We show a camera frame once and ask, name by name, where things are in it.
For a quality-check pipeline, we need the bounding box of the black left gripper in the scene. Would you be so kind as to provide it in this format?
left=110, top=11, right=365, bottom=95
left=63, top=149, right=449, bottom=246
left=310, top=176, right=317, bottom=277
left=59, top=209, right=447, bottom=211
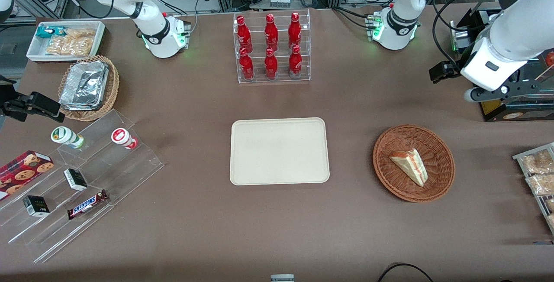
left=429, top=61, right=462, bottom=84

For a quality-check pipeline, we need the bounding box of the triangular sandwich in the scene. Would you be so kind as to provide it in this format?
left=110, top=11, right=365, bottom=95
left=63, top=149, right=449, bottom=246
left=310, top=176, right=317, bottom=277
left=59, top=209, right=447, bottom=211
left=389, top=148, right=429, bottom=187

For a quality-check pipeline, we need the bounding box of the light oval wicker basket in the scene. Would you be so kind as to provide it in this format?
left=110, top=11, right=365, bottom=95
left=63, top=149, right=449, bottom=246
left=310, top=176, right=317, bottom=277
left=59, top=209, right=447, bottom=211
left=58, top=55, right=120, bottom=122

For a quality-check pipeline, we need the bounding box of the brown round wicker basket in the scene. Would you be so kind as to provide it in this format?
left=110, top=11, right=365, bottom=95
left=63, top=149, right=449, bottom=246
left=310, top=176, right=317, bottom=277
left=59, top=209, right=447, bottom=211
left=373, top=124, right=456, bottom=203

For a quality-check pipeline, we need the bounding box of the beige plastic tray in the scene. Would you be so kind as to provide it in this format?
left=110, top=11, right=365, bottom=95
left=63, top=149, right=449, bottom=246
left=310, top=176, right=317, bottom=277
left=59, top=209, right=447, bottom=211
left=229, top=117, right=330, bottom=186

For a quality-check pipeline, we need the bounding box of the green lidded yogurt cup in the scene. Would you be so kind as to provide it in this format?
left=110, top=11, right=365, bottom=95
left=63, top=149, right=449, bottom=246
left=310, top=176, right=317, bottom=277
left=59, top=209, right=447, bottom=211
left=51, top=126, right=85, bottom=149

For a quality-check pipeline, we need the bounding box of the aluminium foil container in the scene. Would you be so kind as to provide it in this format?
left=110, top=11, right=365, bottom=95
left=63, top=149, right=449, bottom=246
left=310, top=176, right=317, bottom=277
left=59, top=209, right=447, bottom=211
left=59, top=60, right=110, bottom=112

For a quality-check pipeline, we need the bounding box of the white rectangular snack bin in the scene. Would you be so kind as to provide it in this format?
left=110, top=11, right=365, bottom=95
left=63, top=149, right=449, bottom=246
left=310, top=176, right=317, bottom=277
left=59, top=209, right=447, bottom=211
left=26, top=20, right=106, bottom=64

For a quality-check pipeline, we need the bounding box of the black food warmer cabinet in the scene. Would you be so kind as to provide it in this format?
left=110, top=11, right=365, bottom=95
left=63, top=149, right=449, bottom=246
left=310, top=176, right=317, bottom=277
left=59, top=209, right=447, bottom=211
left=449, top=8, right=554, bottom=122

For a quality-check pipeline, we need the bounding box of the clear bag of crackers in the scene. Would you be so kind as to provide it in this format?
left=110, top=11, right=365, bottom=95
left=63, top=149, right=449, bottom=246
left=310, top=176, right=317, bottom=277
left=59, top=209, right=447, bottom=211
left=64, top=28, right=97, bottom=41
left=45, top=35, right=95, bottom=57

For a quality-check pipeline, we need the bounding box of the red chocolate chip cookie box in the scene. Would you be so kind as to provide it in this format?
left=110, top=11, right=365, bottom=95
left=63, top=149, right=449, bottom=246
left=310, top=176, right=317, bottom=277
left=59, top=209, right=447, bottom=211
left=0, top=150, right=55, bottom=202

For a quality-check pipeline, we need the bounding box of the teal snack packet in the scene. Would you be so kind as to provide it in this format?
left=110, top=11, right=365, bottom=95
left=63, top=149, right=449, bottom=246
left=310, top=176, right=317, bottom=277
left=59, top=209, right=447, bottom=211
left=35, top=25, right=66, bottom=40

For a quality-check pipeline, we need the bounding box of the small black carton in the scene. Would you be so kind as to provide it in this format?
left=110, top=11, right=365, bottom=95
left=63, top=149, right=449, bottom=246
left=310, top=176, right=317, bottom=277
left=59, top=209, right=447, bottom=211
left=64, top=169, right=88, bottom=192
left=23, top=195, right=51, bottom=217

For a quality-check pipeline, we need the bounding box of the red lidded yogurt cup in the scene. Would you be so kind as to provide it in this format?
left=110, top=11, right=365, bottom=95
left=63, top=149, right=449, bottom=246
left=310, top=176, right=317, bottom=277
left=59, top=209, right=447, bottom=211
left=111, top=128, right=139, bottom=150

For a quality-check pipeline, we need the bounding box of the clear acrylic stepped display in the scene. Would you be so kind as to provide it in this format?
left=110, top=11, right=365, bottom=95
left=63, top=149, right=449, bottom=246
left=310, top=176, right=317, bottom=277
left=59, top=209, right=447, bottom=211
left=0, top=109, right=165, bottom=264

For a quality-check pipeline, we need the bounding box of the Snickers chocolate bar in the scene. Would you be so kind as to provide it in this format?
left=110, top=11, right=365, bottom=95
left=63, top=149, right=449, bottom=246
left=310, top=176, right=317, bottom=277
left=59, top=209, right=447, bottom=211
left=67, top=189, right=110, bottom=220

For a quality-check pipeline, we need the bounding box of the grey metal snack rack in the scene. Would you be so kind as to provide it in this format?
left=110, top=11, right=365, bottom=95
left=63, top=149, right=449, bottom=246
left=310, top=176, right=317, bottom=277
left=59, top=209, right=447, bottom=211
left=512, top=142, right=554, bottom=236

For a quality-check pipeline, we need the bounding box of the red cola bottle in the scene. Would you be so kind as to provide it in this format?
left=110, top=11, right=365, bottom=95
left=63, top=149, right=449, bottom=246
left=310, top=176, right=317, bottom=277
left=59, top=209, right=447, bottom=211
left=288, top=12, right=302, bottom=50
left=236, top=16, right=253, bottom=53
left=239, top=47, right=255, bottom=80
left=264, top=13, right=279, bottom=51
left=264, top=47, right=279, bottom=79
left=289, top=45, right=303, bottom=78

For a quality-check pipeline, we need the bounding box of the clear acrylic bottle rack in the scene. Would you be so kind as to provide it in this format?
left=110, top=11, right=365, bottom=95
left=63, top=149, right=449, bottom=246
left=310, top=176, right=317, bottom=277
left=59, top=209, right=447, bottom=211
left=233, top=9, right=311, bottom=84

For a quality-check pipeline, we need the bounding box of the black floor cable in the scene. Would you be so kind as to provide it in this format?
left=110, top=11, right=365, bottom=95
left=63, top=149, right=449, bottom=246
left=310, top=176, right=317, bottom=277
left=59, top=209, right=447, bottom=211
left=377, top=263, right=434, bottom=282

